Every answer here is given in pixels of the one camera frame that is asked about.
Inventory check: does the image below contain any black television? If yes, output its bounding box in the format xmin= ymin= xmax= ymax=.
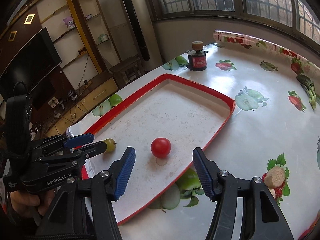
xmin=1 ymin=28 xmax=62 ymax=101

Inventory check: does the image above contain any beige cork cube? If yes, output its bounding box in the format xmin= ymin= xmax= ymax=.
xmin=269 ymin=189 xmax=276 ymax=199

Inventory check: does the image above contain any wooden stool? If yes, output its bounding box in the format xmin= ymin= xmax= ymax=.
xmin=110 ymin=55 xmax=145 ymax=89

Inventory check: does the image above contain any person's left hand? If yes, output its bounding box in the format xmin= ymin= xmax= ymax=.
xmin=10 ymin=190 xmax=55 ymax=218

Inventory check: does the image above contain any red-rimmed white tray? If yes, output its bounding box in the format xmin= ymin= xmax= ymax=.
xmin=87 ymin=74 xmax=235 ymax=224

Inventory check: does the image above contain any wooden wall shelf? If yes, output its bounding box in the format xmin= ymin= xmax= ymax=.
xmin=35 ymin=0 xmax=121 ymax=89

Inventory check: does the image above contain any purple plush toy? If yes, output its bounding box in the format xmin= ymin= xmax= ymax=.
xmin=63 ymin=17 xmax=75 ymax=30

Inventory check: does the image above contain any green vegetable stalk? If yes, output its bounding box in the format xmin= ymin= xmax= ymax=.
xmin=296 ymin=74 xmax=319 ymax=110

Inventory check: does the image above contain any red tomato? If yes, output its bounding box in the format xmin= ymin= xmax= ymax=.
xmin=151 ymin=138 xmax=171 ymax=159

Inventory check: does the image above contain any dark red jar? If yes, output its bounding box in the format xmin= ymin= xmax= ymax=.
xmin=187 ymin=41 xmax=208 ymax=71

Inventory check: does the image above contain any beige cork cylinder upper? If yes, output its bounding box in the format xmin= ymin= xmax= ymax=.
xmin=264 ymin=166 xmax=285 ymax=189

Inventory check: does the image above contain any white tower air conditioner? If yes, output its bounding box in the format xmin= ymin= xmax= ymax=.
xmin=120 ymin=0 xmax=163 ymax=72

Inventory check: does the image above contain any barred window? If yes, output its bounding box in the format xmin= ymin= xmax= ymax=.
xmin=147 ymin=0 xmax=319 ymax=50

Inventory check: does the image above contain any green grape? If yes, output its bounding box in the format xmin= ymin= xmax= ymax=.
xmin=104 ymin=138 xmax=117 ymax=153

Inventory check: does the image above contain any fruit-print tablecloth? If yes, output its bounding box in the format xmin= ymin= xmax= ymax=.
xmin=175 ymin=33 xmax=319 ymax=239

